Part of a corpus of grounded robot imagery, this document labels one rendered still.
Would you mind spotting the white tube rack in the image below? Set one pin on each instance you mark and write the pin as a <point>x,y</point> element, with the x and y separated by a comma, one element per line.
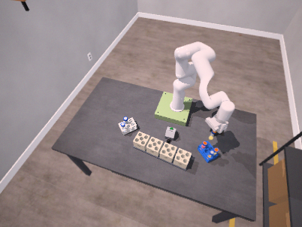
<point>131,126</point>

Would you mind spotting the blue tube rack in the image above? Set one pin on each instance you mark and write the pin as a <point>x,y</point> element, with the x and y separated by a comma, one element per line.
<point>205,152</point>

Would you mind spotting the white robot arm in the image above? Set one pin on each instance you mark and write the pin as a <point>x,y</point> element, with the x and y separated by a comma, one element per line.
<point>187,77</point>

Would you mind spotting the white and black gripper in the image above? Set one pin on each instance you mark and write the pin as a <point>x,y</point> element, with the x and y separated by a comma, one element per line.
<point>221,127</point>

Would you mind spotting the beige bucket adapter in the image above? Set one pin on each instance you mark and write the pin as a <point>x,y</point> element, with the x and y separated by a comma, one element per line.
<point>167,153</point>
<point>154,146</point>
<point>182,158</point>
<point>141,140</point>

